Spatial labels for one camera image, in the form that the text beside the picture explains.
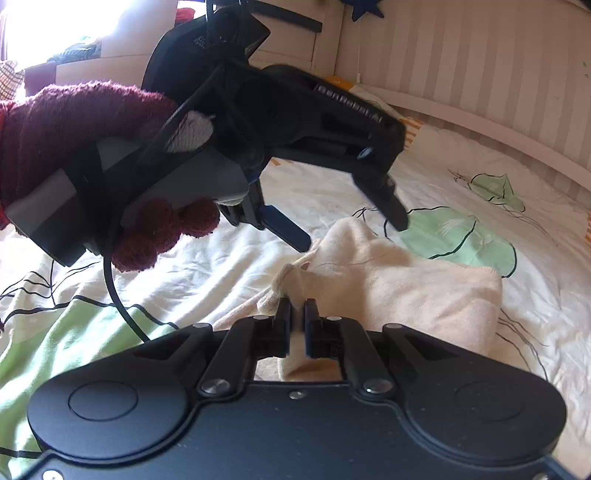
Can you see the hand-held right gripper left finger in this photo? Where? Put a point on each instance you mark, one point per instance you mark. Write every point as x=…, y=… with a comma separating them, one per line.
x=284, y=323

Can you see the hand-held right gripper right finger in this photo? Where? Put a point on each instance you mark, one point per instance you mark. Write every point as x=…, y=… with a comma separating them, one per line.
x=311, y=323

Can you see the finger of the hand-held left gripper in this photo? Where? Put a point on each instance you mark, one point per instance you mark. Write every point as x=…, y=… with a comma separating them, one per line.
x=288, y=228
x=388, y=203

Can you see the peach baby garment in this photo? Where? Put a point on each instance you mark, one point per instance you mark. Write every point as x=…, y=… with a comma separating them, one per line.
x=415, y=295

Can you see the person's left hand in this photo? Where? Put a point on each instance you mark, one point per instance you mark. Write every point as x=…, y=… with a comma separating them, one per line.
x=69, y=120

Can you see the blue star decoration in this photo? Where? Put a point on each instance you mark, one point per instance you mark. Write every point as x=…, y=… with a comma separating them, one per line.
x=364, y=8

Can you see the leaf printed white blanket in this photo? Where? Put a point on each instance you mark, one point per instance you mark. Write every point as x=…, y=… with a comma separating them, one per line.
x=531, y=277

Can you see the checked cloth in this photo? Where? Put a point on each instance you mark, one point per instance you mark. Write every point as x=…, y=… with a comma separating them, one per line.
x=10, y=78

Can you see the white wooden bed frame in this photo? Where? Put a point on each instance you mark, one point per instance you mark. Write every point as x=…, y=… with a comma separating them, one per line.
x=508, y=138

